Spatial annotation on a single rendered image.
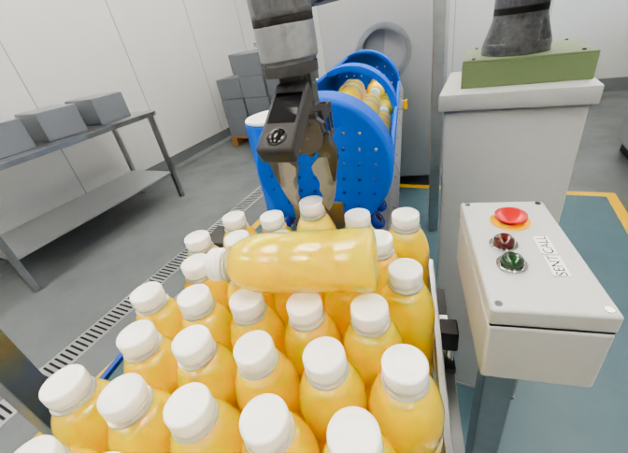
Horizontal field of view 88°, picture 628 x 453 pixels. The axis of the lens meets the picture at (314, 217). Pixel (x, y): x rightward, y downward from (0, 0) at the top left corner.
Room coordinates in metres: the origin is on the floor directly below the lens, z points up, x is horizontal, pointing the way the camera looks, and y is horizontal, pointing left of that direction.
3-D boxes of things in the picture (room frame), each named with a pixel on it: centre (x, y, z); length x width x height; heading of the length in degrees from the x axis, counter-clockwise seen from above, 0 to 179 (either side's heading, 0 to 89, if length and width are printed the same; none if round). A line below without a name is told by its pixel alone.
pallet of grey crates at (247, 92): (4.93, 0.28, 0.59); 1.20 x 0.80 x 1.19; 60
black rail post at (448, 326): (0.28, -0.15, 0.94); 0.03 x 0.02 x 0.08; 161
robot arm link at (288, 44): (0.47, 0.00, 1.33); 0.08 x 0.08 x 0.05
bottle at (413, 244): (0.40, -0.13, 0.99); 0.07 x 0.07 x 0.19
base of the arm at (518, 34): (0.87, -0.57, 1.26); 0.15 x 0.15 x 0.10
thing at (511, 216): (0.32, -0.24, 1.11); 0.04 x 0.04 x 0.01
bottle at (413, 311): (0.28, -0.09, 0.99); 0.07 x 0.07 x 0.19
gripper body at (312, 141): (0.47, -0.01, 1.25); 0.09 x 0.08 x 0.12; 161
